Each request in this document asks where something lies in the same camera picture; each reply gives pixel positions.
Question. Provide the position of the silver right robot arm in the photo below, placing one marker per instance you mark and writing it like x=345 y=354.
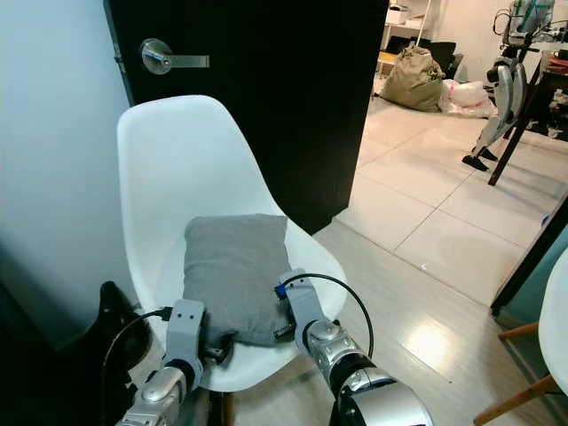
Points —
x=390 y=408

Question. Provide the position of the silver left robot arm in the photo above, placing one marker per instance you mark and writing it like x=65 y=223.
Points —
x=155 y=399

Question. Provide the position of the white plastic chair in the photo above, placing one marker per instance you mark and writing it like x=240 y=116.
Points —
x=177 y=151
x=557 y=337

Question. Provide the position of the black office chair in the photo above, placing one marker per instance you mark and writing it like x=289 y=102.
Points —
x=439 y=55

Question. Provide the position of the black bag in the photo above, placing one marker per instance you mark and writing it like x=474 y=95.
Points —
x=89 y=364

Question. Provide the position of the black door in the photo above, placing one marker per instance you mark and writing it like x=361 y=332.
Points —
x=266 y=106

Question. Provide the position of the olive sack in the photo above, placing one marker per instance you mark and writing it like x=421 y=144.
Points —
x=411 y=82

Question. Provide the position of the dark wooden table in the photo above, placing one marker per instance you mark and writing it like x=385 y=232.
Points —
x=511 y=142

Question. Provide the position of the white pink plastic bag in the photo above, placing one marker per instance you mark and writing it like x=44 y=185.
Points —
x=466 y=93

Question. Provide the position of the silver humanoid robot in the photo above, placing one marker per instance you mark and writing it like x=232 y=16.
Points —
x=508 y=89

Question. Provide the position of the white shelf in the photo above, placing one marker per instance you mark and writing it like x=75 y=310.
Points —
x=395 y=18

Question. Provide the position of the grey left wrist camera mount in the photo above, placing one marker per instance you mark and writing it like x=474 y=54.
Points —
x=186 y=328

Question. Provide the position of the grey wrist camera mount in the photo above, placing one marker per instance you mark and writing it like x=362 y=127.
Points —
x=302 y=297
x=186 y=328

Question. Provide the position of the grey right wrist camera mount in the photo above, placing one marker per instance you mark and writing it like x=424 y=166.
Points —
x=302 y=297

